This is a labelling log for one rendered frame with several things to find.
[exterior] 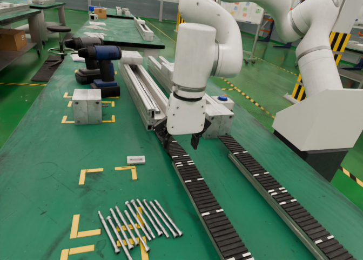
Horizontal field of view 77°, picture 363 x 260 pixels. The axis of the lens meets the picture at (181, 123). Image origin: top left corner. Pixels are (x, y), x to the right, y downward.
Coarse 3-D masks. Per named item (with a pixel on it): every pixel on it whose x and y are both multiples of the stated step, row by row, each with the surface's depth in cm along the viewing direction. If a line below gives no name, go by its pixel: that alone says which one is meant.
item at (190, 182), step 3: (189, 180) 56; (192, 180) 56; (195, 180) 56; (198, 180) 56; (201, 180) 57; (186, 183) 55; (189, 183) 55; (192, 183) 55; (195, 183) 55; (198, 183) 55; (201, 183) 56; (204, 183) 56
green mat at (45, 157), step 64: (64, 64) 138; (64, 128) 76; (128, 128) 81; (256, 128) 93; (0, 192) 50; (64, 192) 52; (128, 192) 55; (256, 192) 60; (320, 192) 63; (0, 256) 39; (192, 256) 43; (256, 256) 44
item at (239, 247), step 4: (236, 244) 42; (240, 244) 42; (244, 244) 42; (220, 248) 41; (224, 248) 41; (228, 248) 41; (232, 248) 41; (236, 248) 42; (240, 248) 42; (244, 248) 42; (224, 252) 41; (228, 252) 41; (232, 252) 41; (236, 252) 41; (240, 252) 41; (244, 252) 41; (224, 256) 40; (228, 256) 40; (232, 256) 40
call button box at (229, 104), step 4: (212, 96) 103; (216, 96) 104; (216, 100) 99; (220, 100) 100; (224, 100) 100; (228, 100) 101; (224, 104) 98; (228, 104) 99; (232, 104) 100; (228, 108) 100; (232, 108) 101
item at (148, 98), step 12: (120, 72) 136; (132, 72) 112; (144, 72) 114; (132, 84) 101; (144, 84) 110; (156, 84) 100; (132, 96) 103; (144, 96) 87; (156, 96) 93; (144, 108) 83; (156, 108) 85; (144, 120) 83; (156, 120) 80
